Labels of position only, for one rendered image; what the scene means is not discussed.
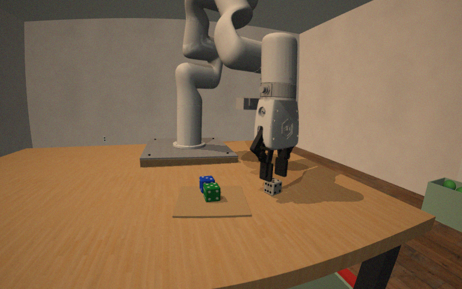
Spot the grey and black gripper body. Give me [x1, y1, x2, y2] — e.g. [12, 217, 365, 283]
[254, 97, 299, 150]

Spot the green die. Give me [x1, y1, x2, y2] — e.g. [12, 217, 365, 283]
[203, 182, 220, 202]

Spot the white die with black pips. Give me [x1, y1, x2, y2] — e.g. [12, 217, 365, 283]
[264, 178, 282, 196]

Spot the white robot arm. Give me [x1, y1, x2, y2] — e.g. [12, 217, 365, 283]
[173, 0, 297, 149]

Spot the tan flat mat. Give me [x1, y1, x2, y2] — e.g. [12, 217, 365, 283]
[172, 185, 251, 218]

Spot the blue die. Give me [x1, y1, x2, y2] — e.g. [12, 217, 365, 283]
[199, 176, 215, 193]

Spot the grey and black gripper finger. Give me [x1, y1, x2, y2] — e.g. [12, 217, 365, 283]
[250, 126, 274, 182]
[274, 147, 294, 177]

